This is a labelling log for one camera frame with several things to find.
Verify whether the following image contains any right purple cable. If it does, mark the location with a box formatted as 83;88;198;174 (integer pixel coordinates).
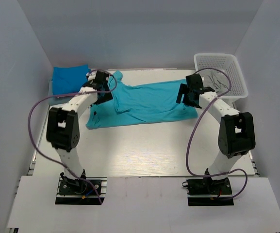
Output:
186;68;248;201

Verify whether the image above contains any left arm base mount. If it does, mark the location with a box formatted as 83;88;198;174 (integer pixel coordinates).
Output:
55;178;107;205

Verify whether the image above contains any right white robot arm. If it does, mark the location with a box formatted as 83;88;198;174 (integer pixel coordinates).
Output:
176;74;256;194

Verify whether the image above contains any purple cable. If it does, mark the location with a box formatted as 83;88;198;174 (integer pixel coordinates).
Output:
27;69;118;204
186;68;248;201

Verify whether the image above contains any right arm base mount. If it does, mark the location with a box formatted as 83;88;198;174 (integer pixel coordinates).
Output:
182;178;234;207

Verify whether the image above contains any folded light blue t shirt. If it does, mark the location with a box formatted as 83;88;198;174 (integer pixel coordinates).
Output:
48;80;71;106

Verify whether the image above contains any white plastic basket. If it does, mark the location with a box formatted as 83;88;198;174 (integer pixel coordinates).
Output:
194;53;248;102

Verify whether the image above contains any grey t shirt in basket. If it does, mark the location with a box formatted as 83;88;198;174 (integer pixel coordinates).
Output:
199;69;230;95

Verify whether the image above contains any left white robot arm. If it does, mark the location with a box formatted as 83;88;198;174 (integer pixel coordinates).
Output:
46;70;114;194

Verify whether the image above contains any teal t shirt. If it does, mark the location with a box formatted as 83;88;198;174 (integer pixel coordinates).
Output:
86;70;198;130

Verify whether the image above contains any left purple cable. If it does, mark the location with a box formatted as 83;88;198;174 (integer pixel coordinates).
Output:
27;69;118;204

